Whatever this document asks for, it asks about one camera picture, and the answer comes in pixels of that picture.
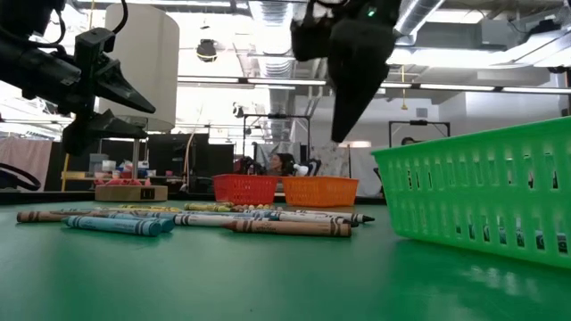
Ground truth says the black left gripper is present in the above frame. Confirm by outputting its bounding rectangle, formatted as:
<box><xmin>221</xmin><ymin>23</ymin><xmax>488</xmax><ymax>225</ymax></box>
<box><xmin>57</xmin><ymin>56</ymin><xmax>157</xmax><ymax>157</ymax></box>

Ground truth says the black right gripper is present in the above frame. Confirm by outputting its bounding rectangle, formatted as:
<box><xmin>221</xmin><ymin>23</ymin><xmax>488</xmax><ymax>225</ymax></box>
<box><xmin>289</xmin><ymin>0</ymin><xmax>394</xmax><ymax>144</ymax></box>

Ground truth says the white shade table lamp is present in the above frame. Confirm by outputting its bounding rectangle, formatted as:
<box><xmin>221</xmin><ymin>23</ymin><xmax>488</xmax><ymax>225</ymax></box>
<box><xmin>95</xmin><ymin>3</ymin><xmax>181</xmax><ymax>203</ymax></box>

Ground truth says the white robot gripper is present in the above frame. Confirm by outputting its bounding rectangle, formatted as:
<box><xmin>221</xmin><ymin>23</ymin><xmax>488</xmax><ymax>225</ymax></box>
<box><xmin>292</xmin><ymin>162</ymin><xmax>322</xmax><ymax>177</ymax></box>

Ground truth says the ceiling light strip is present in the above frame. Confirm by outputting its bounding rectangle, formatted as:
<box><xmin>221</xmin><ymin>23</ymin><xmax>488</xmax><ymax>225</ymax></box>
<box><xmin>380</xmin><ymin>81</ymin><xmax>571</xmax><ymax>95</ymax></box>
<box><xmin>177</xmin><ymin>76</ymin><xmax>328</xmax><ymax>87</ymax></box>

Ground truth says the orange plastic basket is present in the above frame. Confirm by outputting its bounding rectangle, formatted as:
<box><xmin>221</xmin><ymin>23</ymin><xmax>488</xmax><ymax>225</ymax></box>
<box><xmin>281</xmin><ymin>176</ymin><xmax>360</xmax><ymax>209</ymax></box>

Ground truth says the pink cloth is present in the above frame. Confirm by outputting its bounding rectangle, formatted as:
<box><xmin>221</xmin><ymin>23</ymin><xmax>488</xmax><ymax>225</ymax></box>
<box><xmin>0</xmin><ymin>136</ymin><xmax>54</xmax><ymax>193</ymax></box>

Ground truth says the pink plastic basket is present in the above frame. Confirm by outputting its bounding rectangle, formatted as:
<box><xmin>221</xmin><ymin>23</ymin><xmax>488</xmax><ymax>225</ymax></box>
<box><xmin>211</xmin><ymin>173</ymin><xmax>280</xmax><ymax>206</ymax></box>

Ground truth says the green plastic basket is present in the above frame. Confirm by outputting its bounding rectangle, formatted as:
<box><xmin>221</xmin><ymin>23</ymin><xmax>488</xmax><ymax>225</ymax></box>
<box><xmin>371</xmin><ymin>116</ymin><xmax>571</xmax><ymax>270</ymax></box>

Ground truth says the black metal frame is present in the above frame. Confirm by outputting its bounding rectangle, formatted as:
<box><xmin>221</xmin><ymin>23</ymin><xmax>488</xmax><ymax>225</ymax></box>
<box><xmin>387</xmin><ymin>119</ymin><xmax>452</xmax><ymax>149</ymax></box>
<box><xmin>242</xmin><ymin>112</ymin><xmax>312</xmax><ymax>162</ymax></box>

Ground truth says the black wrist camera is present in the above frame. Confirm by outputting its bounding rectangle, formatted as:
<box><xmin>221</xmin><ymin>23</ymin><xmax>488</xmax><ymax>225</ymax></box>
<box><xmin>73</xmin><ymin>27</ymin><xmax>118</xmax><ymax>68</ymax></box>

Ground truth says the silver ceiling duct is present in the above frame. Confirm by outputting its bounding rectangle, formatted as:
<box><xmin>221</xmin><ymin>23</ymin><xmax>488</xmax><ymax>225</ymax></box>
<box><xmin>246</xmin><ymin>0</ymin><xmax>305</xmax><ymax>78</ymax></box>

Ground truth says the round ceiling camera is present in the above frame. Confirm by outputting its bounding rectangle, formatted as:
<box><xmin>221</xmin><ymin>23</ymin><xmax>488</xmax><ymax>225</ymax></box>
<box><xmin>195</xmin><ymin>38</ymin><xmax>219</xmax><ymax>63</ymax></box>

